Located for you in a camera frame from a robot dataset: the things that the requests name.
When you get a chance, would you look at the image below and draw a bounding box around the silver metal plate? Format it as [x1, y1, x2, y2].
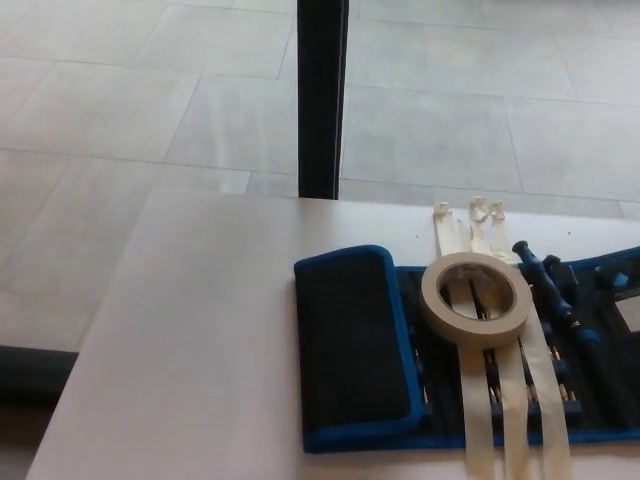
[611, 296, 640, 335]

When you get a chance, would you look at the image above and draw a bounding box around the beige masking tape roll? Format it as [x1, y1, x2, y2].
[419, 252, 532, 348]

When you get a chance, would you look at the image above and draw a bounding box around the blue black screwdriver handle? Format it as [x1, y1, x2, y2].
[511, 241, 585, 332]

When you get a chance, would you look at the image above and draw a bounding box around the black vertical post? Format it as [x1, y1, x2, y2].
[296, 0, 350, 200]

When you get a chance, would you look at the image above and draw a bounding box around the black tool piece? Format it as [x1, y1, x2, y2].
[542, 254, 577, 292]

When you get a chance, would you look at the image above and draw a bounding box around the black toolkit case blue trim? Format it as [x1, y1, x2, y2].
[293, 243, 640, 443]

